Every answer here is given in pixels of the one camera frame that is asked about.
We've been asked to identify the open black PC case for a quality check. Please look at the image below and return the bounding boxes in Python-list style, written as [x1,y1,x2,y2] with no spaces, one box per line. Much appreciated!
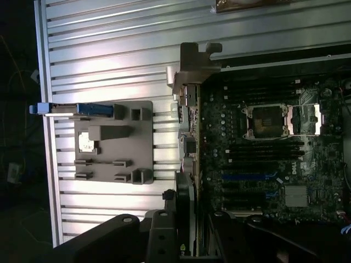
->
[164,50,351,220]

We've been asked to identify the hard disk in blue caddy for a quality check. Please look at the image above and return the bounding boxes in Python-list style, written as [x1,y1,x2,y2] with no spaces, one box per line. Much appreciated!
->
[29,102,115,118]

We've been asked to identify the grey parts rack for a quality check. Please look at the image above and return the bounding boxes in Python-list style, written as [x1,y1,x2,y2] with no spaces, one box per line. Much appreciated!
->
[73,100,154,186]

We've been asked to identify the metal socket cover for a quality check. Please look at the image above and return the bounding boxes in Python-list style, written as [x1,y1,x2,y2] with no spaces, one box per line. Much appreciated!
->
[290,102,326,136]

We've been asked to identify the white socket box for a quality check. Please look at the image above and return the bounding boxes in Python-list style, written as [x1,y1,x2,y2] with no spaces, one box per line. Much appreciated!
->
[7,162,20,184]

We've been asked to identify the green motherboard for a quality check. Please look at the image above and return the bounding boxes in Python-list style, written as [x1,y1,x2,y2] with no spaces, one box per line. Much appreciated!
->
[200,68,347,217]

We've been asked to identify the silver CPU chip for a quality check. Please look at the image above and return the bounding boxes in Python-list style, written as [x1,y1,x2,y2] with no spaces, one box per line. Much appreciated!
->
[78,132,96,152]

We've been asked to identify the silver chipset heat sink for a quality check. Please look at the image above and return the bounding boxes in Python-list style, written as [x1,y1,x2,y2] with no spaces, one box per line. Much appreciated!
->
[285,185,308,208]

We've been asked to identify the CPU socket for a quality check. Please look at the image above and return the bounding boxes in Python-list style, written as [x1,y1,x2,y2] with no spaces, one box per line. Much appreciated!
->
[242,102,291,140]

